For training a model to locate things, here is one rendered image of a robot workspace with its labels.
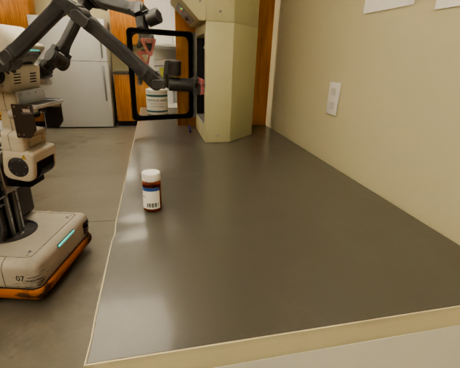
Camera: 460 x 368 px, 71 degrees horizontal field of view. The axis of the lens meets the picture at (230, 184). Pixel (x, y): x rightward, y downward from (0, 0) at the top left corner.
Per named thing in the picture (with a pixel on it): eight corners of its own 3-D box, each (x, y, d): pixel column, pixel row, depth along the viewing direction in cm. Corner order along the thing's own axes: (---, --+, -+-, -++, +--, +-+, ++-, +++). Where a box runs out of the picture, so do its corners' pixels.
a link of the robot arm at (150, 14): (145, 16, 160) (133, 4, 152) (164, 7, 156) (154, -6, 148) (144, 36, 157) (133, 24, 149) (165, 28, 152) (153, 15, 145)
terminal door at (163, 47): (193, 117, 164) (193, 31, 149) (132, 121, 150) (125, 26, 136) (193, 117, 165) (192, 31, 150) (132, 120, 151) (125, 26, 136)
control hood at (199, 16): (195, 27, 150) (195, 3, 147) (206, 20, 121) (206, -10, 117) (170, 25, 148) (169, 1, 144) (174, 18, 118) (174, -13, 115)
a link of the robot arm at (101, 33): (77, 17, 134) (66, 17, 124) (85, 6, 132) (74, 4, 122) (160, 90, 147) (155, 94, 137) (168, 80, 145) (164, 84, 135)
